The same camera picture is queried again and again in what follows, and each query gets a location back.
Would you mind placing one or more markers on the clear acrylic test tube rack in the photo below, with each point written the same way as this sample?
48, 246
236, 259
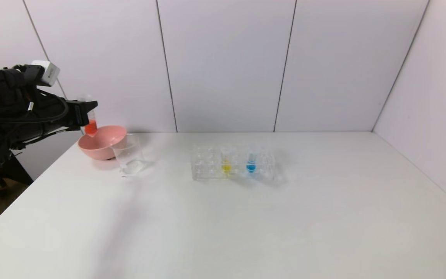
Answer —
236, 175

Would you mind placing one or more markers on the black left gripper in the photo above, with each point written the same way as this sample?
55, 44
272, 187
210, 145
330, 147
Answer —
78, 114

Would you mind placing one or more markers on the test tube with yellow pigment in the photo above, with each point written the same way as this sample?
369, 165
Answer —
226, 166

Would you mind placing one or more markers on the test tube with red pigment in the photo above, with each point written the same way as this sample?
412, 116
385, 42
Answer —
90, 127

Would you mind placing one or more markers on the test tube with blue pigment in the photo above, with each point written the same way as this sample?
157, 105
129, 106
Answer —
250, 166

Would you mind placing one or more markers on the pink bowl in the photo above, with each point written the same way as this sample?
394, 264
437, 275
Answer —
101, 145

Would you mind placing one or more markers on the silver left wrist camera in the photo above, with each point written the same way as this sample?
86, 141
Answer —
47, 73

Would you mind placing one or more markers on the clear glass beaker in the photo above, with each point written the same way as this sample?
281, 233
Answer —
130, 161

